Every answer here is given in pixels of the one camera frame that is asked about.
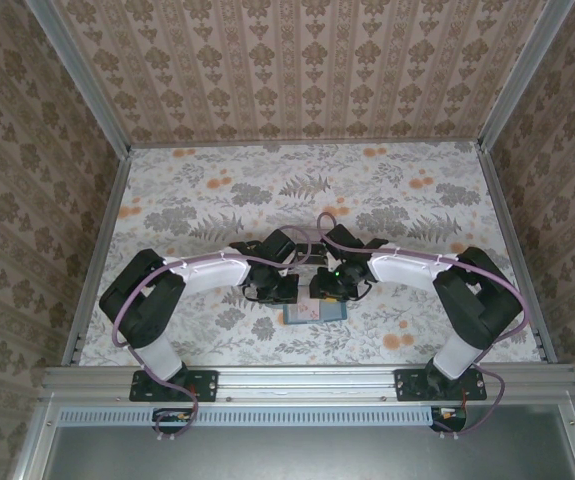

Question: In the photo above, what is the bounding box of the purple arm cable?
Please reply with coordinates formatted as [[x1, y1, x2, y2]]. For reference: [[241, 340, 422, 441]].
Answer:
[[316, 211, 528, 442], [110, 227, 319, 444]]

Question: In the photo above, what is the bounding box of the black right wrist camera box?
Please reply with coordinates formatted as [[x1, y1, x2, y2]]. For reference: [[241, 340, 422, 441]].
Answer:
[[322, 224, 389, 264]]

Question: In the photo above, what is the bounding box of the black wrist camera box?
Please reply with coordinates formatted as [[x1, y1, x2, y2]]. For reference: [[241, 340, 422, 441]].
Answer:
[[322, 224, 389, 264], [229, 227, 299, 266]]

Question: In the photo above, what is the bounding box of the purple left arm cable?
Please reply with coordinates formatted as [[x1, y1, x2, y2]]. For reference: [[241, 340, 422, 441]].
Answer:
[[110, 227, 319, 444]]

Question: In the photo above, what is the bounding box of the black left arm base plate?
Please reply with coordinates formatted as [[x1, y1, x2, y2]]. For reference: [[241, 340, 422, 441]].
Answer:
[[129, 368, 219, 403]]

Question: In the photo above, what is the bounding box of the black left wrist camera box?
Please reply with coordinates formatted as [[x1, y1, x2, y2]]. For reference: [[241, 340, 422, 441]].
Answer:
[[229, 227, 299, 266]]

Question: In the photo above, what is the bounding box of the aluminium front frame beam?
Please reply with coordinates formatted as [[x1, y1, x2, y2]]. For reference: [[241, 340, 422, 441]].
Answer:
[[40, 363, 575, 404]]

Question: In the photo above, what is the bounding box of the white pink floral card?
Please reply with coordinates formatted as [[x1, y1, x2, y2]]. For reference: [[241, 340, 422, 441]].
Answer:
[[298, 297, 322, 322]]

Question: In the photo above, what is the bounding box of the black connector board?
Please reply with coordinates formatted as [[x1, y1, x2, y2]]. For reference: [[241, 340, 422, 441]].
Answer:
[[151, 407, 194, 435], [429, 405, 469, 434]]

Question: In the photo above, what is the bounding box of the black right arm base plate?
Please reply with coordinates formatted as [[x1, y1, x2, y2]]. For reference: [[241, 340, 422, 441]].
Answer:
[[393, 366, 489, 403]]

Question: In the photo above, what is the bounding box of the aluminium corner post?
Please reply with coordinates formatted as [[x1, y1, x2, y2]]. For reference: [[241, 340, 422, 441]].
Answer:
[[477, 0, 566, 152], [26, 0, 134, 154]]

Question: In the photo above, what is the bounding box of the aluminium side rail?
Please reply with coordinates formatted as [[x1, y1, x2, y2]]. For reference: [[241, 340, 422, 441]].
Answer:
[[479, 142, 558, 364], [61, 147, 134, 367]]

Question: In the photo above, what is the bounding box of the grey metal sheet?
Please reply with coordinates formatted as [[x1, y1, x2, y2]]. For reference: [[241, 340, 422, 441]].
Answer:
[[41, 404, 575, 480]]

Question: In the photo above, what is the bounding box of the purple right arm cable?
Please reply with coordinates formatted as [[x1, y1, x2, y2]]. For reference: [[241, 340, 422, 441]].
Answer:
[[316, 211, 528, 442]]

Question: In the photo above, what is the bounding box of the grey slotted cable duct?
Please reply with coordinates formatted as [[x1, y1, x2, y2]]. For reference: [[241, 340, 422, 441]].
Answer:
[[59, 405, 436, 428]]

